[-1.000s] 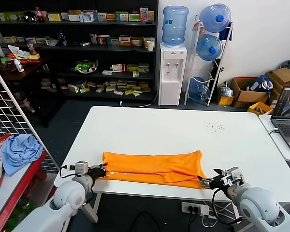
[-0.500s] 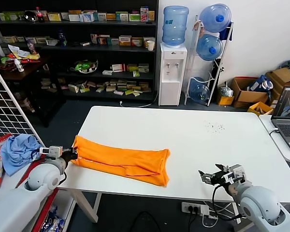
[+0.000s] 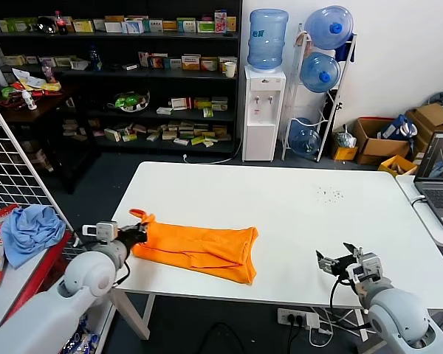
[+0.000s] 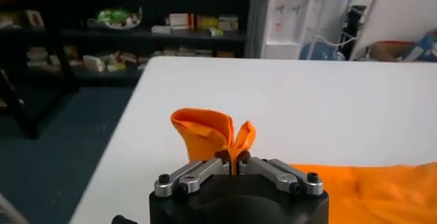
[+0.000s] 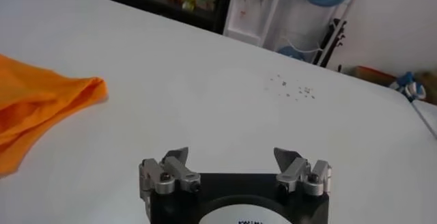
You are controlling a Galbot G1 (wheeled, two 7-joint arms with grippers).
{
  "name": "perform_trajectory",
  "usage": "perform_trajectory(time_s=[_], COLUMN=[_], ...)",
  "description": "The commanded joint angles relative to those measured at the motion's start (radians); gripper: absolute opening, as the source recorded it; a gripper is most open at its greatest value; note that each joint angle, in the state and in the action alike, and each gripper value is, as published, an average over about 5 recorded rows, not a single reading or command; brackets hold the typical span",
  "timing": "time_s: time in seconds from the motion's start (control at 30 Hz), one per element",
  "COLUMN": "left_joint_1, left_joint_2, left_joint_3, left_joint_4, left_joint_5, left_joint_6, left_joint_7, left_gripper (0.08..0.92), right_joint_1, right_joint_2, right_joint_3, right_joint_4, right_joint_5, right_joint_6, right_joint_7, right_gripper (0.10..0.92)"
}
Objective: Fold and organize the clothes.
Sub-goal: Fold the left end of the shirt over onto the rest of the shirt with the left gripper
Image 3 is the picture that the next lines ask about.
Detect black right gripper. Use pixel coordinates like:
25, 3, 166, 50
315, 242, 363, 277

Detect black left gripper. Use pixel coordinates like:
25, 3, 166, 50
116, 223, 150, 248

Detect orange t-shirt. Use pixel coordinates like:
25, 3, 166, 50
128, 209, 259, 285

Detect white power strip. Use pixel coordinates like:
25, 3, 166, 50
277, 308, 320, 330

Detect large white table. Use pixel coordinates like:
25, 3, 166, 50
83, 161, 443, 342

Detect small white side table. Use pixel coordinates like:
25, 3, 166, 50
395, 173, 443, 248

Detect light blue crumpled garment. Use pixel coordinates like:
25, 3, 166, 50
0, 205, 67, 269

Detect small yellow box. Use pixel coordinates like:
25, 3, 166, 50
332, 145, 359, 162

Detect yellow plastic crate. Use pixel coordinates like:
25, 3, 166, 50
377, 154, 418, 177

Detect blue white snack pack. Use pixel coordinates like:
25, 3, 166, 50
62, 315, 99, 354

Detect red and white rack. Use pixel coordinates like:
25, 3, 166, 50
0, 230, 92, 335

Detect open brown cardboard box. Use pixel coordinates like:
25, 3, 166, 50
352, 117, 413, 166

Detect clear plastic bag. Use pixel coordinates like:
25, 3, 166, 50
334, 125, 357, 149

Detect grey open laptop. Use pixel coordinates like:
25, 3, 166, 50
413, 131, 443, 233

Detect blue racked water jug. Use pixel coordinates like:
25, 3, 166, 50
300, 51, 341, 94
304, 4, 354, 51
288, 117, 323, 160

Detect bowl with green fruit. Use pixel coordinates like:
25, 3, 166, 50
106, 89, 151, 113

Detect blue bag in box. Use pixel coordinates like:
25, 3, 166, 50
378, 114, 418, 140

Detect white metal jug rack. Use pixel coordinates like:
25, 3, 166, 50
281, 24, 358, 163

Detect dark wooden table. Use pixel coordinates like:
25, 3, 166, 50
0, 83, 97, 195

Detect white water dispenser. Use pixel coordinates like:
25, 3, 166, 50
242, 64, 287, 162

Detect black shelf unit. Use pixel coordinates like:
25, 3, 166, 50
0, 0, 244, 156

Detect small white bottle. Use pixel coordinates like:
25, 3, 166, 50
21, 90, 38, 111

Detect stacked brown cardboard boxes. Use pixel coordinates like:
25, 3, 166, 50
405, 103, 443, 163

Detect yellow paper pile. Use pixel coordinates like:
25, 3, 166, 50
13, 68, 63, 93

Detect dark blue bottle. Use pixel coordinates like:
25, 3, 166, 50
88, 46, 103, 72

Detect purple drink bottle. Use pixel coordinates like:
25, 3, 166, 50
41, 60, 58, 84

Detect orange white medicine box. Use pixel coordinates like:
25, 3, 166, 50
181, 54, 202, 71

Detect cola bottle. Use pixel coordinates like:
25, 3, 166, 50
54, 10, 69, 36

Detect shiny black bowl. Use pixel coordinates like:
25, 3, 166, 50
36, 16, 57, 35

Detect blue upright water jug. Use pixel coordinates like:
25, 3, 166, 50
247, 8, 289, 73

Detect pink upright box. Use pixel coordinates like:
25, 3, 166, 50
213, 10, 229, 34

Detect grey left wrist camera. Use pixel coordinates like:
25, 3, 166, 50
82, 221, 118, 241

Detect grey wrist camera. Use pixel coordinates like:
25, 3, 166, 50
348, 252, 383, 283
82, 221, 118, 241

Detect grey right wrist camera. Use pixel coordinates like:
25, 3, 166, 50
348, 252, 383, 283

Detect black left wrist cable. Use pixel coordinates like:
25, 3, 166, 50
112, 257, 131, 287

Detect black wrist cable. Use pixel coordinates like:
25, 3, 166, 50
329, 278, 372, 331
112, 257, 131, 287

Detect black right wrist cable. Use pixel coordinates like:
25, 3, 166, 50
329, 278, 372, 331

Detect white floor cable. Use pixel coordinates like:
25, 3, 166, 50
182, 136, 244, 165

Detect black floor cable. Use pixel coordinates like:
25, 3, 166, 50
191, 322, 247, 354

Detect white wire grid panel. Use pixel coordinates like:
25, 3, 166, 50
0, 88, 93, 266

